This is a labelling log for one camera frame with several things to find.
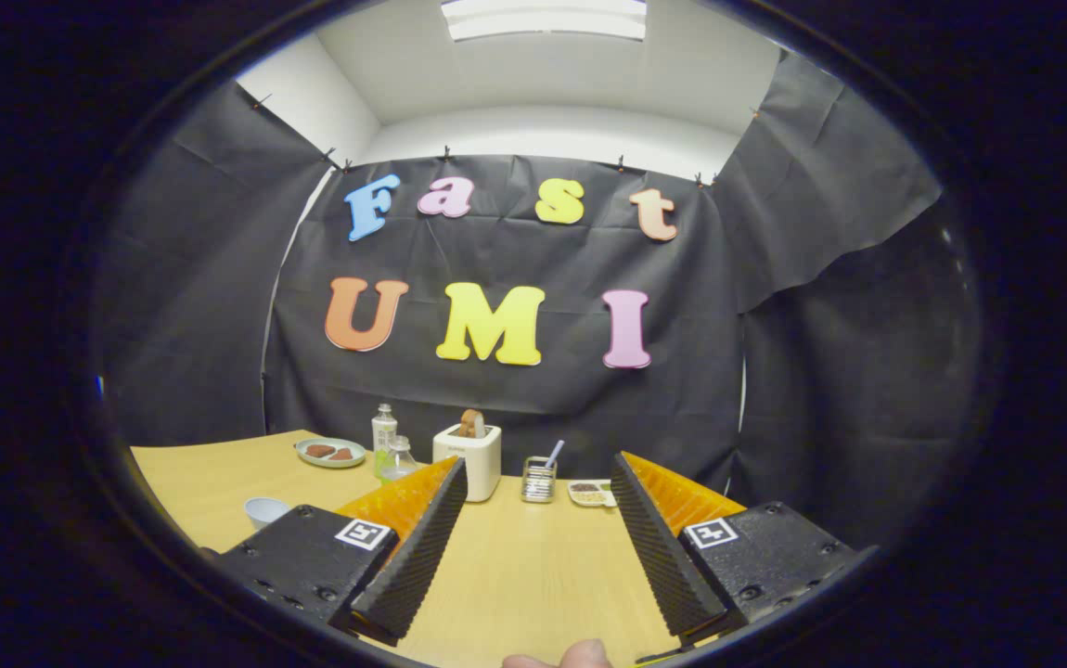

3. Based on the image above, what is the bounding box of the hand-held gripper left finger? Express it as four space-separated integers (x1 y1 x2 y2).
213 455 469 648

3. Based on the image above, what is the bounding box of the tall slim bottle green label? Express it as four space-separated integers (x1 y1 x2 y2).
371 403 398 479

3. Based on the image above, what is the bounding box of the white divided dish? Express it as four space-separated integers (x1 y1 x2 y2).
567 479 618 508

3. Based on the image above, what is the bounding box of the white toaster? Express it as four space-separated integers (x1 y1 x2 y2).
432 423 503 503

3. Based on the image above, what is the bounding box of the pale green plate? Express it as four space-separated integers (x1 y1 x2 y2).
294 437 367 469

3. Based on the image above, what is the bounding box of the wooden table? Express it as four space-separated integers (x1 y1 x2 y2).
130 429 683 667

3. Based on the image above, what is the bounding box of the metal wire basket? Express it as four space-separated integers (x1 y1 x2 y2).
521 456 558 504

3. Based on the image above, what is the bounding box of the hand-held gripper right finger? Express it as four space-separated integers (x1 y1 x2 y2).
610 452 859 641

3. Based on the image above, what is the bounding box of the white cup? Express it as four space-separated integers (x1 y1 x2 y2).
244 496 293 532

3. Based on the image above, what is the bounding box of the ceiling light panel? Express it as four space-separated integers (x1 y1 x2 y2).
441 0 648 42

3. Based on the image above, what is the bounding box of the clear juice bottle green label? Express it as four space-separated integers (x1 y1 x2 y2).
378 434 421 485

